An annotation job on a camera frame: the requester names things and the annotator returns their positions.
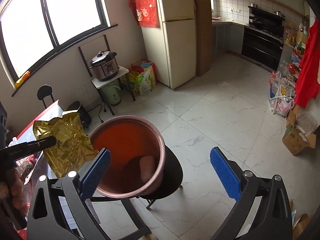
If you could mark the black stool under bin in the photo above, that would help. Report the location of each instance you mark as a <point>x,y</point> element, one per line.
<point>172,180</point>

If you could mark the plastic bags pile on floor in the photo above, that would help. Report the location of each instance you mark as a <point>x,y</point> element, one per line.
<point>282,94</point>

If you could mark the small white side table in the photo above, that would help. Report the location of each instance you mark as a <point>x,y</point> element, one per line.
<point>123,79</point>

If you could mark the black kitchen stove unit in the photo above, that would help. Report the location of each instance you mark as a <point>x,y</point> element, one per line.
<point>263,40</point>

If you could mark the red hanging garment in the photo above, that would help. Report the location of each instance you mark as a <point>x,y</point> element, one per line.
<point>307,86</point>

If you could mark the colourful bags by fridge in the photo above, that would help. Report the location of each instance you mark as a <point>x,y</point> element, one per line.
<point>142,77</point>

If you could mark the white refrigerator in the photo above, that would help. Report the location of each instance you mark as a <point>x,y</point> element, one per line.
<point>171,44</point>

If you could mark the black air fryer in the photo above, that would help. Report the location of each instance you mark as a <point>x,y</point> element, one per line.
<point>84,115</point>

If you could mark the cardboard box on floor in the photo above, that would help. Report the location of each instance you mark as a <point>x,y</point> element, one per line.
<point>300,127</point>

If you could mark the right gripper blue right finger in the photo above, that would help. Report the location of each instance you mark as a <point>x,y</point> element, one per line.
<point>225,173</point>

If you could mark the yellow package on windowsill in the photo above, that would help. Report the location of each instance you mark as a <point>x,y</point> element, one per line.
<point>22,79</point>

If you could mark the silver electric pressure cooker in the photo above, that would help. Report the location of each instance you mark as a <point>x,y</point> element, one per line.
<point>104,65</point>

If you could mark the gold foil bag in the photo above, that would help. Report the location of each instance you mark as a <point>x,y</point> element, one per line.
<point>73,147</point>

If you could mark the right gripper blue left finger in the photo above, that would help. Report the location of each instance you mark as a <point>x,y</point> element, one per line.
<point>93,174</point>

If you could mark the brown plastic trash bin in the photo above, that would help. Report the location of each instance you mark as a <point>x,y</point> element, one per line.
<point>137,156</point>

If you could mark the black round-back chair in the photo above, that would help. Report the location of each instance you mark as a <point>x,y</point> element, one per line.
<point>43,92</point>

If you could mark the red cloth on refrigerator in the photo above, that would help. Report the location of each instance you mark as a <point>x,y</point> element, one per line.
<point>144,12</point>

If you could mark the person's left hand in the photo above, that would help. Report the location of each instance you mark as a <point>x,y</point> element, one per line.
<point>14,188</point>

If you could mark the green white kettle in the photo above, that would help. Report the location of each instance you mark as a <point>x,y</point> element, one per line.
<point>110,92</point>

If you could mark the dark framed window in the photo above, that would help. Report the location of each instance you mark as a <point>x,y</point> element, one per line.
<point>34,32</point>

